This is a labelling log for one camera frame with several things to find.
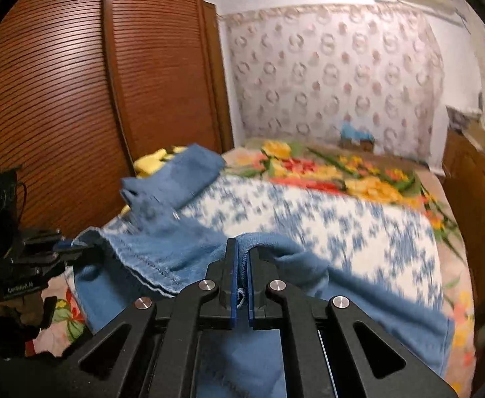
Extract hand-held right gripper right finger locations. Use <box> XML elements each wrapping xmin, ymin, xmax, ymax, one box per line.
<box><xmin>242</xmin><ymin>246</ymin><xmax>459</xmax><ymax>398</ymax></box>

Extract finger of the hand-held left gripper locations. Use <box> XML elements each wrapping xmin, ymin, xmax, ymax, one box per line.
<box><xmin>14</xmin><ymin>244</ymin><xmax>96</xmax><ymax>265</ymax></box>
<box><xmin>20</xmin><ymin>228</ymin><xmax>77</xmax><ymax>250</ymax></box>

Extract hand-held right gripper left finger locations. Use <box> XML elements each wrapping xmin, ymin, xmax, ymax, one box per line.
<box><xmin>62</xmin><ymin>237</ymin><xmax>239</xmax><ymax>398</ymax></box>

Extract blue denim pants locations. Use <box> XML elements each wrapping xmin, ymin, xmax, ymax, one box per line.
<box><xmin>72</xmin><ymin>144</ymin><xmax>454</xmax><ymax>398</ymax></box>

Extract person's left hand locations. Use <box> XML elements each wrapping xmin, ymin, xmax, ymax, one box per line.
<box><xmin>0</xmin><ymin>294</ymin><xmax>44</xmax><ymax>329</ymax></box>

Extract white blue floral sheet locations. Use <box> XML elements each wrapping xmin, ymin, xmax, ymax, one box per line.
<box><xmin>101</xmin><ymin>174</ymin><xmax>442</xmax><ymax>320</ymax></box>

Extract yellow plush toy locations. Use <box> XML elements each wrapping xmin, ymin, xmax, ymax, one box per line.
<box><xmin>133</xmin><ymin>146</ymin><xmax>187</xmax><ymax>179</ymax></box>

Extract colourful flower blanket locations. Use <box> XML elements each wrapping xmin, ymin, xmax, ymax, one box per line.
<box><xmin>33</xmin><ymin>139</ymin><xmax>477</xmax><ymax>394</ymax></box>

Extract wooden louvered wardrobe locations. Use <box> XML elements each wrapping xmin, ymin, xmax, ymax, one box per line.
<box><xmin>0</xmin><ymin>0</ymin><xmax>235</xmax><ymax>237</ymax></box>

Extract circle-patterned sheer curtain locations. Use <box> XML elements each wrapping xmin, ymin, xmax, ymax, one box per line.
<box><xmin>221</xmin><ymin>3</ymin><xmax>446</xmax><ymax>164</ymax></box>

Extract wooden sideboard cabinet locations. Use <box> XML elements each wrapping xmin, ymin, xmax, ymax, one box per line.
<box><xmin>442</xmin><ymin>128</ymin><xmax>485</xmax><ymax>382</ymax></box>

